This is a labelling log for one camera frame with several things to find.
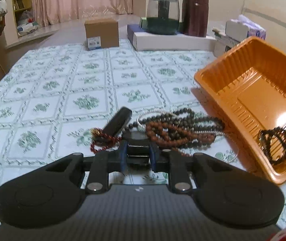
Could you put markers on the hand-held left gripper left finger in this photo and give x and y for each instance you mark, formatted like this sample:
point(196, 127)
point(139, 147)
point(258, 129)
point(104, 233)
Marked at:
point(123, 155)

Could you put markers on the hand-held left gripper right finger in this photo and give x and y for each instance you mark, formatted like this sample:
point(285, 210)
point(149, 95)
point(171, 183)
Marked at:
point(155, 159)

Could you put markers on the black wristwatch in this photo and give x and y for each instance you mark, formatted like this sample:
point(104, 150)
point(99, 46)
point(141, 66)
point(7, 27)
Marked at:
point(117, 123)

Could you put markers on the orange plastic tray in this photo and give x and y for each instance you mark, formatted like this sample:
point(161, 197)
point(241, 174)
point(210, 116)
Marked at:
point(258, 93)

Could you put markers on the green floral tablecloth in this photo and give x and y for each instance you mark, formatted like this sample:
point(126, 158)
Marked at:
point(57, 93)

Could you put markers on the white flat box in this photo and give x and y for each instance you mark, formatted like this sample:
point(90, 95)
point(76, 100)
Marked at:
point(170, 42)

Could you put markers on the brown cardboard box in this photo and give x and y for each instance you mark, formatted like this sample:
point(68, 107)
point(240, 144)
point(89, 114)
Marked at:
point(100, 32)

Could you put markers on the small green box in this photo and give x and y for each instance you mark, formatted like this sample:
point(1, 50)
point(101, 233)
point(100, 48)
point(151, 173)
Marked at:
point(143, 22)

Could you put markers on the glass teapot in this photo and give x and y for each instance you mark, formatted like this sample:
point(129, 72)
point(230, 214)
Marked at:
point(161, 22)

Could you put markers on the stack of books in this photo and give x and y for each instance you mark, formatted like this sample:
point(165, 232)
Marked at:
point(223, 36)

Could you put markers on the dark brown canister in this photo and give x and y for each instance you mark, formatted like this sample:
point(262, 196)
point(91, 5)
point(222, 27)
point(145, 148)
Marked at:
point(195, 17)

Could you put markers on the plastic bags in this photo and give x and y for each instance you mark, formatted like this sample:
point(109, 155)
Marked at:
point(27, 27)

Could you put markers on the purple tissue pack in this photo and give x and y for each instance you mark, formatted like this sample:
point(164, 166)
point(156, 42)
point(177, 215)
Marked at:
point(255, 31)

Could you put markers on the yellow bookshelf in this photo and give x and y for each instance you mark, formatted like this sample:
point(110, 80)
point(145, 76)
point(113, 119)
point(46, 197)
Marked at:
point(29, 10)

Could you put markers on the picture frame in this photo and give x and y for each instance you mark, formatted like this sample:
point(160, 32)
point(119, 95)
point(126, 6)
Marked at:
point(19, 2)

